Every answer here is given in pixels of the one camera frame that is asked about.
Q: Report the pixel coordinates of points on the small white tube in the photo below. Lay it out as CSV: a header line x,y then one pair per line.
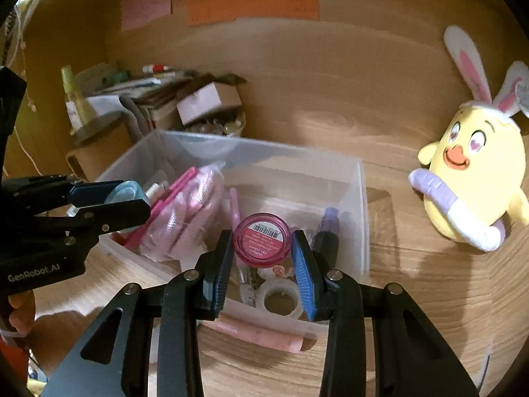
x,y
156,190

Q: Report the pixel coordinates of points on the jar of small items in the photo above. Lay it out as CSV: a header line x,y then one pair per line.
x,y
223,126

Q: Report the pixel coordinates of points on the pale pink stick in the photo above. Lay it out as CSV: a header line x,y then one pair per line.
x,y
256,335

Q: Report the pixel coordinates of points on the pink translucent pouch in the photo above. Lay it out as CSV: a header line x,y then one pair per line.
x,y
186,215

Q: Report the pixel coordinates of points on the pink round jar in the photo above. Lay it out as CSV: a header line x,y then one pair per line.
x,y
262,238

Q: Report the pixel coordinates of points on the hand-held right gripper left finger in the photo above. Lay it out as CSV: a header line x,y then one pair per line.
x,y
221,281

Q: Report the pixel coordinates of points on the metal hair clip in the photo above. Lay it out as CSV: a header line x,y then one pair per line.
x,y
248,285

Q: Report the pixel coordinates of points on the white tape roll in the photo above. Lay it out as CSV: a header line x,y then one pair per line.
x,y
279,297

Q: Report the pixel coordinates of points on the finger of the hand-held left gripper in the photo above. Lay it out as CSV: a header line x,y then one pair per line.
x,y
120,215
95,193

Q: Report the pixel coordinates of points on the light blue round case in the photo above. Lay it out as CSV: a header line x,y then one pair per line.
x,y
128,192

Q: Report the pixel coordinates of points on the floral hair clip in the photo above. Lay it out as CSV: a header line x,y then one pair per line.
x,y
277,273

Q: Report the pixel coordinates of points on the stack of books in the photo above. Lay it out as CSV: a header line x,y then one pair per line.
x,y
153,91

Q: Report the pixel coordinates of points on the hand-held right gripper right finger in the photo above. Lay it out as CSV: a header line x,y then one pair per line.
x,y
303,281

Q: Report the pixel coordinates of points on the orange paper note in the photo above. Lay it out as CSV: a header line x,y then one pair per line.
x,y
252,4

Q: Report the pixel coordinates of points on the yellow green bottle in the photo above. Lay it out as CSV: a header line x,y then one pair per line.
x,y
76,99

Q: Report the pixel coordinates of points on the person's left forearm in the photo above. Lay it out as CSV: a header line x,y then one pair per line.
x,y
10,351

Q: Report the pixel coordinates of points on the yellow chick plush toy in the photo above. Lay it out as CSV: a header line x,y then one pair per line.
x,y
475,182

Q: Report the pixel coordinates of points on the clear plastic storage box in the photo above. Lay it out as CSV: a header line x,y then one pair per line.
x,y
289,182

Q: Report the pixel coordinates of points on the red and white marker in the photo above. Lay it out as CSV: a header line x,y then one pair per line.
x,y
159,68

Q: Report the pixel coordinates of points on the purple capped black tube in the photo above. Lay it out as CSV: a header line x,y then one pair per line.
x,y
326,231

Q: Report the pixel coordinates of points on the person's left hand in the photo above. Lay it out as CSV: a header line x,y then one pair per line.
x,y
22,312

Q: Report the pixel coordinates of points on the small cardboard box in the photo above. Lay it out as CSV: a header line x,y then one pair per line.
x,y
206,101

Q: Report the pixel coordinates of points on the pink paper note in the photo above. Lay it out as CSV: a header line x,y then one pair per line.
x,y
146,2

